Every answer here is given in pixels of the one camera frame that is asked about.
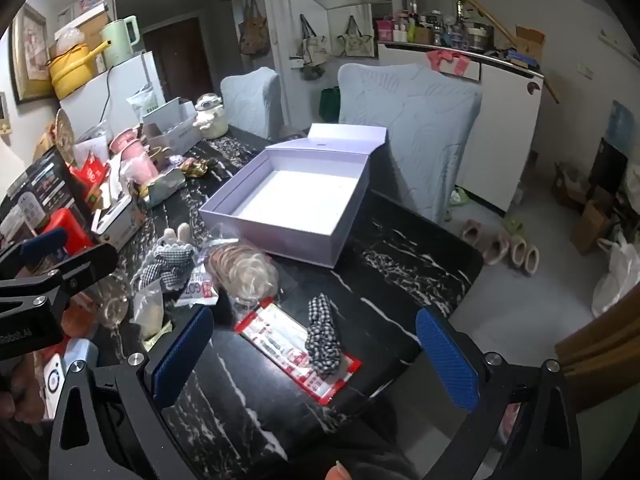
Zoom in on black white checkered scrunchie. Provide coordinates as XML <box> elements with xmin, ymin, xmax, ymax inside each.
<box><xmin>305</xmin><ymin>294</ymin><xmax>346</xmax><ymax>376</ymax></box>

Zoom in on white cabinet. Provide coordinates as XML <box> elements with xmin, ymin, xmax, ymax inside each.
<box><xmin>377</xmin><ymin>42</ymin><xmax>546</xmax><ymax>216</ymax></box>

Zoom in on dark brown door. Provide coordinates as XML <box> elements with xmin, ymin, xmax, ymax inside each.
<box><xmin>142</xmin><ymin>17</ymin><xmax>213</xmax><ymax>106</ymax></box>

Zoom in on white toy doll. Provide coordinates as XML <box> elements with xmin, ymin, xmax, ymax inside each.
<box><xmin>195</xmin><ymin>94</ymin><xmax>230</xmax><ymax>139</ymax></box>

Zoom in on framed picture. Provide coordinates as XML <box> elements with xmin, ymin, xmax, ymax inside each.
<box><xmin>10</xmin><ymin>4</ymin><xmax>51</xmax><ymax>106</ymax></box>

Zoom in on red white packet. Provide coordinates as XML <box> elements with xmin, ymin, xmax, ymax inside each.
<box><xmin>234</xmin><ymin>298</ymin><xmax>363</xmax><ymax>406</ymax></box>

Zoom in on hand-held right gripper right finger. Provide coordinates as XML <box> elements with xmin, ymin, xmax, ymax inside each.
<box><xmin>415</xmin><ymin>306</ymin><xmax>583</xmax><ymax>480</ymax></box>

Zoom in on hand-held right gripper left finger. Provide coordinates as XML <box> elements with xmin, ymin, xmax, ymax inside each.
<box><xmin>48</xmin><ymin>304</ymin><xmax>216</xmax><ymax>480</ymax></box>

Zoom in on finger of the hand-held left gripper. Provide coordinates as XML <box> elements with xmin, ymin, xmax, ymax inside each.
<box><xmin>30</xmin><ymin>243</ymin><xmax>119</xmax><ymax>311</ymax></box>
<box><xmin>0</xmin><ymin>227</ymin><xmax>69</xmax><ymax>281</ymax></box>

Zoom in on row of bottles and jars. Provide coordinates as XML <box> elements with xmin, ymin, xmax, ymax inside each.
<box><xmin>377</xmin><ymin>10</ymin><xmax>496</xmax><ymax>53</ymax></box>

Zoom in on gold foil wrapper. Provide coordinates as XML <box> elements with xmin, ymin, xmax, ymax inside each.
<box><xmin>180</xmin><ymin>157</ymin><xmax>218</xmax><ymax>178</ymax></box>

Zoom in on clear bag of white pieces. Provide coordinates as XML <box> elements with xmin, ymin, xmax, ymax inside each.
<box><xmin>131</xmin><ymin>280</ymin><xmax>173</xmax><ymax>341</ymax></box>

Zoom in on red box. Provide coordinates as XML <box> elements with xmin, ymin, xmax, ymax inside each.
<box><xmin>40</xmin><ymin>210</ymin><xmax>101</xmax><ymax>261</ymax></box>

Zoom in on green bag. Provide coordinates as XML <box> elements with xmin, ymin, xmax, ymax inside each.
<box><xmin>320</xmin><ymin>87</ymin><xmax>342</xmax><ymax>121</ymax></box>

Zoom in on pink cloth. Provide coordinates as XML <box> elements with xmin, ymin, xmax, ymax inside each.
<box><xmin>427</xmin><ymin>50</ymin><xmax>471</xmax><ymax>79</ymax></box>

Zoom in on light blue covered chair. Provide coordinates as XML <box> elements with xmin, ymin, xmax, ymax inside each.
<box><xmin>337</xmin><ymin>62</ymin><xmax>483</xmax><ymax>223</ymax></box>
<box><xmin>220</xmin><ymin>67</ymin><xmax>281</xmax><ymax>141</ymax></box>

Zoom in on lavender cardboard gift box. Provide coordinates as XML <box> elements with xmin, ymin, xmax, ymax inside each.
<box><xmin>198</xmin><ymin>123</ymin><xmax>388</xmax><ymax>270</ymax></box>

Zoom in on yellow pot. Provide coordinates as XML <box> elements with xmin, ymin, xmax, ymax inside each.
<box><xmin>46</xmin><ymin>42</ymin><xmax>108</xmax><ymax>101</ymax></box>

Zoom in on open cardboard box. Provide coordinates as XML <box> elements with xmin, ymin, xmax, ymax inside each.
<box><xmin>515</xmin><ymin>25</ymin><xmax>546</xmax><ymax>59</ymax></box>

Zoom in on wooden door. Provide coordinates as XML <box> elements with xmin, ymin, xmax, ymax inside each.
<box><xmin>555</xmin><ymin>280</ymin><xmax>640</xmax><ymax>411</ymax></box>

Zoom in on clear plastic container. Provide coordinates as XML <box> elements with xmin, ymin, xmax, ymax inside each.
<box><xmin>62</xmin><ymin>275</ymin><xmax>132</xmax><ymax>336</ymax></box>

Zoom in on pink cup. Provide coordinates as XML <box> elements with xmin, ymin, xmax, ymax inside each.
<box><xmin>109</xmin><ymin>130</ymin><xmax>156</xmax><ymax>181</ymax></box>

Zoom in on brown cardboard box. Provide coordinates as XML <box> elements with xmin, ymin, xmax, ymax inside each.
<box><xmin>570</xmin><ymin>200</ymin><xmax>613</xmax><ymax>256</ymax></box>

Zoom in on rabbit plush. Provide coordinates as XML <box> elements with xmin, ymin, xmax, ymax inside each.
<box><xmin>131</xmin><ymin>225</ymin><xmax>201</xmax><ymax>296</ymax></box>

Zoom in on silver purple snack packet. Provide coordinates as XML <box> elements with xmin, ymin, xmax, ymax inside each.
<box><xmin>175</xmin><ymin>260</ymin><xmax>221</xmax><ymax>308</ymax></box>

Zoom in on blue poster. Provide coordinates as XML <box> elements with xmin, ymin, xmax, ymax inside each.
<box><xmin>602</xmin><ymin>100</ymin><xmax>636</xmax><ymax>156</ymax></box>

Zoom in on black printed carton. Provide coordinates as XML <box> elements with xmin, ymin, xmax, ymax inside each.
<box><xmin>0</xmin><ymin>147</ymin><xmax>93</xmax><ymax>241</ymax></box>

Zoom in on white fridge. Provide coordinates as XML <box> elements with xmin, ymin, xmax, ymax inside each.
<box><xmin>59</xmin><ymin>51</ymin><xmax>166</xmax><ymax>133</ymax></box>

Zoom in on white plastic bag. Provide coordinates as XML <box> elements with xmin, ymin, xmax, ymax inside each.
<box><xmin>591</xmin><ymin>232</ymin><xmax>640</xmax><ymax>318</ymax></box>

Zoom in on green kettle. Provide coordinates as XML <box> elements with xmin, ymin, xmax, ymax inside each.
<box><xmin>100</xmin><ymin>15</ymin><xmax>141</xmax><ymax>68</ymax></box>

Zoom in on silver pouch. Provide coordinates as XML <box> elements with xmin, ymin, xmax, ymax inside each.
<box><xmin>145</xmin><ymin>165</ymin><xmax>186</xmax><ymax>206</ymax></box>

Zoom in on brown tote bag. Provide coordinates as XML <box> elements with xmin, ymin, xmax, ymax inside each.
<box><xmin>239</xmin><ymin>0</ymin><xmax>271</xmax><ymax>57</ymax></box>

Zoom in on white printed carton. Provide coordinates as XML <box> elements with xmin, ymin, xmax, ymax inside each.
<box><xmin>92</xmin><ymin>195</ymin><xmax>148</xmax><ymax>249</ymax></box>

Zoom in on beige tote bag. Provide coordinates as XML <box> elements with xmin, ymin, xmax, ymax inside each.
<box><xmin>336</xmin><ymin>15</ymin><xmax>375</xmax><ymax>58</ymax></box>
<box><xmin>298</xmin><ymin>14</ymin><xmax>328</xmax><ymax>68</ymax></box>

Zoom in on red snack bag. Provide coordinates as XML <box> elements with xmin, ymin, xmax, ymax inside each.
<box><xmin>70</xmin><ymin>155</ymin><xmax>111</xmax><ymax>196</ymax></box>

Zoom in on white cardboard box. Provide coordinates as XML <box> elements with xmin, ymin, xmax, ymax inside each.
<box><xmin>142</xmin><ymin>97</ymin><xmax>198</xmax><ymax>153</ymax></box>

